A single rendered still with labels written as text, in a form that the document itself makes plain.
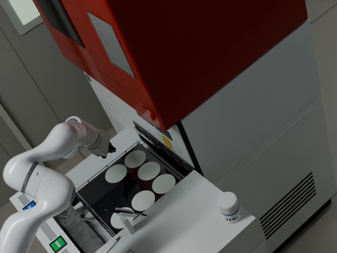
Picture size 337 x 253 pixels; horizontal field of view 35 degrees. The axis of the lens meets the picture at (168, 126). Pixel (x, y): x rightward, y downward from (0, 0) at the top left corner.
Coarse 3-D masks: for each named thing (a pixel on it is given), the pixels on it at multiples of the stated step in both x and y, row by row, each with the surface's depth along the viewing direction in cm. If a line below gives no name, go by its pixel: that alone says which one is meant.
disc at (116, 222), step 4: (124, 208) 218; (128, 208) 217; (112, 216) 217; (116, 216) 216; (120, 216) 216; (112, 220) 215; (116, 220) 215; (120, 220) 214; (132, 220) 212; (112, 224) 214; (116, 224) 213; (120, 224) 213
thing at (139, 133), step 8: (136, 128) 243; (144, 136) 238; (144, 144) 248; (152, 144) 235; (160, 152) 237; (168, 152) 226; (168, 160) 233; (176, 160) 221; (176, 168) 229; (184, 168) 218; (184, 176) 227
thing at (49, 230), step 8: (16, 200) 232; (24, 200) 231; (32, 200) 228; (16, 208) 228; (48, 224) 216; (56, 224) 215; (40, 232) 214; (48, 232) 214; (56, 232) 212; (64, 232) 211; (40, 240) 212; (48, 240) 210; (48, 248) 208; (64, 248) 205; (72, 248) 204
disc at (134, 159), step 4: (132, 152) 239; (136, 152) 238; (140, 152) 237; (128, 156) 238; (132, 156) 237; (136, 156) 236; (140, 156) 236; (144, 156) 235; (124, 160) 237; (128, 160) 236; (132, 160) 235; (136, 160) 235; (140, 160) 234; (144, 160) 233; (128, 164) 234; (132, 164) 234; (136, 164) 233; (140, 164) 232
